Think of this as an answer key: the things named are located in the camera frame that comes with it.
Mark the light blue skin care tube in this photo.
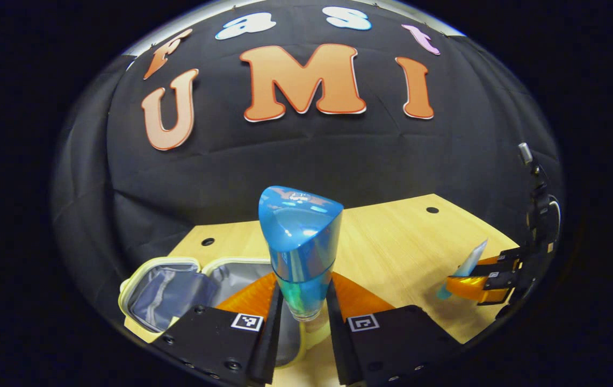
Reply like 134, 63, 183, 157
436, 239, 488, 300

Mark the blue skin care bottle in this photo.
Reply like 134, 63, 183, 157
258, 185, 344, 322

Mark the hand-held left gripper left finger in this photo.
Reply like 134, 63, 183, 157
149, 271, 285, 387

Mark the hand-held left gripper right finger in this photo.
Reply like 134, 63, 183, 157
326, 271, 464, 387

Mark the black backdrop cloth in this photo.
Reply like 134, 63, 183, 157
51, 0, 565, 323

